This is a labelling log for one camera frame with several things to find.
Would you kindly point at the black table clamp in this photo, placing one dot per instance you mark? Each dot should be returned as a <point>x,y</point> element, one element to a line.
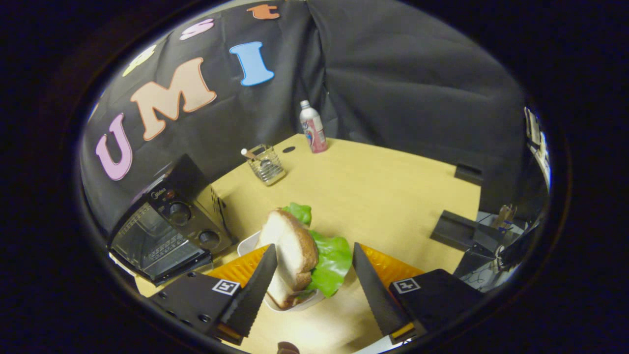
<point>468,174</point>

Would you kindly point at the black metal bracket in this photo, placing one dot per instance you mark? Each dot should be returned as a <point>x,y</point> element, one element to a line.
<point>459,231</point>

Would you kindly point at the sandwich with lettuce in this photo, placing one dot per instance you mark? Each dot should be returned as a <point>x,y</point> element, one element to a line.
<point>292,246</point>

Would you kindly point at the white plastic tray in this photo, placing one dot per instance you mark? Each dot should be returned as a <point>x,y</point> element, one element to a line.
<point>247,243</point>

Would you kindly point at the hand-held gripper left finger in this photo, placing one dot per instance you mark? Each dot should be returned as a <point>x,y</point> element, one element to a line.
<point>253,290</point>

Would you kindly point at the pink and white bottle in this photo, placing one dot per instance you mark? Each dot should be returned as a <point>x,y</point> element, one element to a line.
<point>313,125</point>

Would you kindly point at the black toaster oven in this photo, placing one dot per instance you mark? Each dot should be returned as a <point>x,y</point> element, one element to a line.
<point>182,221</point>

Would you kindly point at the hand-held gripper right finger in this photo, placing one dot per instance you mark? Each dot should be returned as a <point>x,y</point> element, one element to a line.
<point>376,295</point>

